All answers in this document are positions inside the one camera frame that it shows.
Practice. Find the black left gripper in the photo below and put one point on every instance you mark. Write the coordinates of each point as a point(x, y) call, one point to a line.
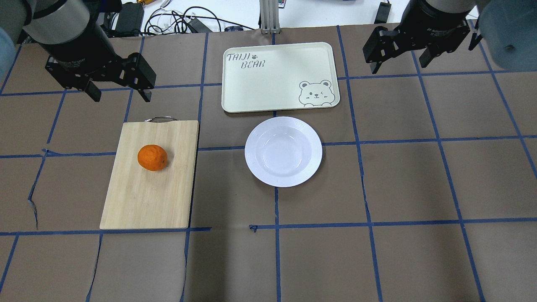
point(77, 47)

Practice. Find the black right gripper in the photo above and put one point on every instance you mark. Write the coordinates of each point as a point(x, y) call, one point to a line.
point(434, 26)

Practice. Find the orange fruit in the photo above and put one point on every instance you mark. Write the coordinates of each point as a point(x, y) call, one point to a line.
point(152, 157)

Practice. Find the white round plate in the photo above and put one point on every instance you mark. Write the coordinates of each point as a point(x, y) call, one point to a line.
point(283, 152)

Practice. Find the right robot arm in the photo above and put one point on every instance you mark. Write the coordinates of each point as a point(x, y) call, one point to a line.
point(508, 27)

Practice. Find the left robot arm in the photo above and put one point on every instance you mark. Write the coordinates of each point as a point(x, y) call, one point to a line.
point(80, 53)

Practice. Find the cream bear serving tray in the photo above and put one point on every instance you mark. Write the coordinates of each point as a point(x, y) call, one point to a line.
point(279, 77)

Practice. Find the black power adapter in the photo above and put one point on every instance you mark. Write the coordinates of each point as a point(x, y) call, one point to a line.
point(130, 18)

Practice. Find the bamboo cutting board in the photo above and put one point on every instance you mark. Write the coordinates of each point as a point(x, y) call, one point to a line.
point(141, 199)

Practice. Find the aluminium frame post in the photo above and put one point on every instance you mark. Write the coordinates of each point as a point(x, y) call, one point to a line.
point(269, 17)

